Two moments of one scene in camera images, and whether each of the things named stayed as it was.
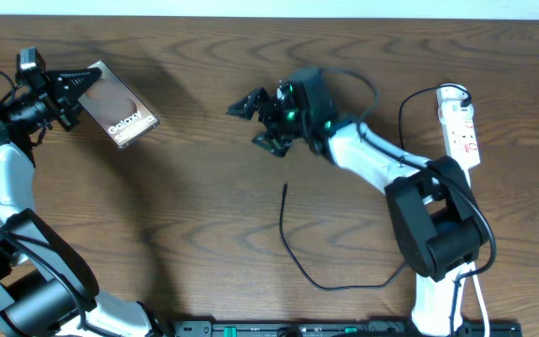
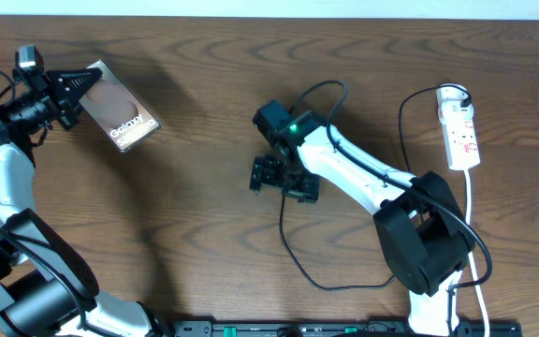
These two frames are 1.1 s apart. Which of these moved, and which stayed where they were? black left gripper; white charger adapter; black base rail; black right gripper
Moved: black right gripper
Stayed: white charger adapter; black left gripper; black base rail
